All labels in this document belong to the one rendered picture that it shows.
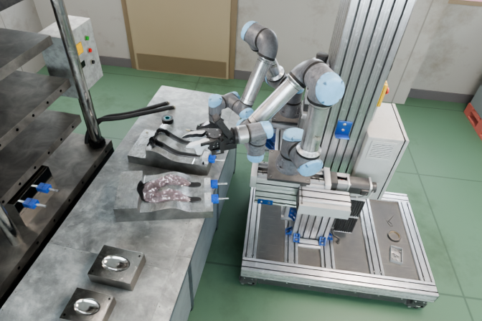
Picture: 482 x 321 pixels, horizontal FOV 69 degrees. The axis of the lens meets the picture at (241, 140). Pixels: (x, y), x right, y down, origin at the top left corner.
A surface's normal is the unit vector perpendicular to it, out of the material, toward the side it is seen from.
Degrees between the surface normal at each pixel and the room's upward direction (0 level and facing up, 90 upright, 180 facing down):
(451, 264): 0
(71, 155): 0
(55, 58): 90
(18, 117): 0
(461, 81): 90
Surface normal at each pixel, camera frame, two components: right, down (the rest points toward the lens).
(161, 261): 0.05, -0.76
